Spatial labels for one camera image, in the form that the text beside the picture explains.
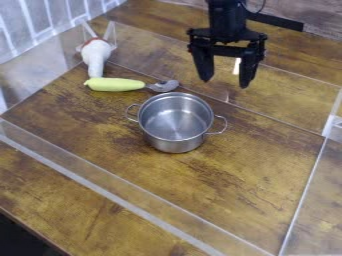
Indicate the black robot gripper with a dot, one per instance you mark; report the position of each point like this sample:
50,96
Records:
228,38

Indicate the silver steel pot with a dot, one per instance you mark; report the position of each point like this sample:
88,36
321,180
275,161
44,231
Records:
176,121

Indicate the white plush mushroom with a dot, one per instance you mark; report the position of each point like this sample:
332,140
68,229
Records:
96,52

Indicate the green handled spoon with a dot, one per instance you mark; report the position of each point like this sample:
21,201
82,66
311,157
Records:
122,85

